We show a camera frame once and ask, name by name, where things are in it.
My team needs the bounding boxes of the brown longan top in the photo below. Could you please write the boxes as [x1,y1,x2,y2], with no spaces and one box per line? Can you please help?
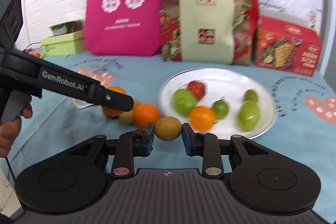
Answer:
[133,98,141,109]

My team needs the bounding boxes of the green jujube right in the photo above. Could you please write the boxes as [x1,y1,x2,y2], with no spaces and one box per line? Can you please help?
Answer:
[238,101,260,131]

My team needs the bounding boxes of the person's left hand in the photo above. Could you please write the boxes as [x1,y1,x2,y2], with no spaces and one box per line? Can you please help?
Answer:
[0,104,33,157]

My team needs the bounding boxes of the red cracker box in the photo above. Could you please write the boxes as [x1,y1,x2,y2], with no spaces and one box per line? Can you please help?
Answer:
[253,15,322,77]

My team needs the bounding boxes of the red and cream gift bag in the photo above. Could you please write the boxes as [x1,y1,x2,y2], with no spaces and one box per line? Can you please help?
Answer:
[160,0,259,65]

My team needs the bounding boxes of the brown longan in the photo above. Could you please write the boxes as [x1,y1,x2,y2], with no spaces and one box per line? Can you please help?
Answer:
[154,117,182,141]
[118,110,134,125]
[133,98,141,109]

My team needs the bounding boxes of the light blue printed tablecloth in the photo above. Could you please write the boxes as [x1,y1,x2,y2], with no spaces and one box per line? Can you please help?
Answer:
[1,52,335,223]

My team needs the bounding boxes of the round green tomato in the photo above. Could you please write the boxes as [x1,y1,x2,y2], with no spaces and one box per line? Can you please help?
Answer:
[243,89,259,103]

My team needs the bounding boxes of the white oval plate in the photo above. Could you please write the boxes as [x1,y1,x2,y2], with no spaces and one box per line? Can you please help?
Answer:
[158,68,277,140]

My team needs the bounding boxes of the small green tomato with stem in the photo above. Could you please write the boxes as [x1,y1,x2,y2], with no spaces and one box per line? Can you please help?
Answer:
[211,99,229,120]

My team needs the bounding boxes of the yellow tray of fruits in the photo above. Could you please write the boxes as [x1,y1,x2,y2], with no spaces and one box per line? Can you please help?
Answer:
[27,51,43,59]

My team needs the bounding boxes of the light green cardboard box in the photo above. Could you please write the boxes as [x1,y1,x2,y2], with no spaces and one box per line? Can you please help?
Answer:
[41,30,86,56]

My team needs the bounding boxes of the brown longan middle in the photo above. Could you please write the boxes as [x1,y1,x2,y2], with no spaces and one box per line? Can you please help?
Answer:
[118,110,134,125]

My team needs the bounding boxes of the orange mandarin on plate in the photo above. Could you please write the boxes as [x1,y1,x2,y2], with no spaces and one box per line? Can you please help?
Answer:
[188,106,216,132]

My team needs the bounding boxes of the magenta fabric tote bag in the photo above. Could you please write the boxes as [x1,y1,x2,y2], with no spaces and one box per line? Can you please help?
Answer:
[84,0,161,56]

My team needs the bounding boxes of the dark red wrinkled fruit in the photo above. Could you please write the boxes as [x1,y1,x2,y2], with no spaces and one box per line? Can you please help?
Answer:
[187,81,206,101]

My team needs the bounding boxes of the brown longan bottom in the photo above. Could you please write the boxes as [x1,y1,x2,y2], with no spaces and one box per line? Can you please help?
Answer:
[154,117,182,141]

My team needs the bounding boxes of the green patterned bowl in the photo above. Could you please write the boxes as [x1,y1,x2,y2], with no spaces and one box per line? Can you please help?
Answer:
[49,20,84,36]

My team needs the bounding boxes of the orange mandarin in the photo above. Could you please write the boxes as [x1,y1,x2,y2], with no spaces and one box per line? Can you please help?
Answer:
[134,104,161,128]
[188,106,216,132]
[100,86,128,117]

